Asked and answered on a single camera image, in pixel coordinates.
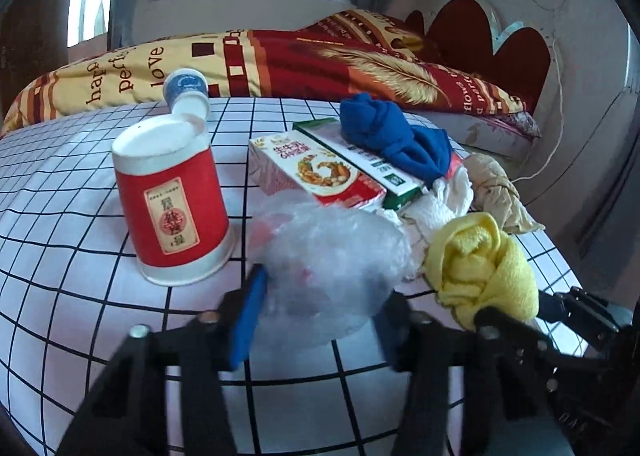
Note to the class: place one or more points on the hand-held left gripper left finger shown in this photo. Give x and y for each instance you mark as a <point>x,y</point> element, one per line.
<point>247,321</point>

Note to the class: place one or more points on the red heart headboard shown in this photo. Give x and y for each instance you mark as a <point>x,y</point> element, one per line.
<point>465,25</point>

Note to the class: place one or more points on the red yellow printed blanket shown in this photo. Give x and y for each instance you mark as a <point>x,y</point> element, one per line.
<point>280,55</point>

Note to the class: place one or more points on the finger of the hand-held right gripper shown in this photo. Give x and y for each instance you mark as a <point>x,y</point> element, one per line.
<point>570,366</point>
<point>552,310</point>

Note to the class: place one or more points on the yellow cloth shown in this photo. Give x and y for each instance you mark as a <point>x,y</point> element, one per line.
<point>480,266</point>

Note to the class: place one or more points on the bright side window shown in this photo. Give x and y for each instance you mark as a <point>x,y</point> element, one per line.
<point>90,5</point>

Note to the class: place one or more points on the white checked tablecloth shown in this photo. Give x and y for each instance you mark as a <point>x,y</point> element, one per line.
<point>65,216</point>

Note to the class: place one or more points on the green white milk carton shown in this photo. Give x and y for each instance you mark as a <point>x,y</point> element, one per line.
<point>365,160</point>

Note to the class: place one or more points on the pink food box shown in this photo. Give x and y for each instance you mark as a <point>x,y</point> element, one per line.
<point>305,170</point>

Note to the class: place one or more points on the white paper towel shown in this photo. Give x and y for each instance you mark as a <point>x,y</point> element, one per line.
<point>442,208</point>

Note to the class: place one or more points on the small blue white cup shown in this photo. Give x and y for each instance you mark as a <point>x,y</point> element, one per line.
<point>186,85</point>

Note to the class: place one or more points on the clear plastic bag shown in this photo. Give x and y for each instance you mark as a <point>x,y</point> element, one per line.
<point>330,266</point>

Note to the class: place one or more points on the blue cloth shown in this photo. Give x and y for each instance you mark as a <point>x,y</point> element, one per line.
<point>385,130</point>

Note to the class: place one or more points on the beige cloth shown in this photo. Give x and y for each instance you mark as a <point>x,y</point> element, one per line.
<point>500,186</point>

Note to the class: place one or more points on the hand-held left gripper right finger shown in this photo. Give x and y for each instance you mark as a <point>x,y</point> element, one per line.
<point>394,336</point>

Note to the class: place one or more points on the red paper cup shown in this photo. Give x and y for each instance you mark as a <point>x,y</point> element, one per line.
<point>170,196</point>

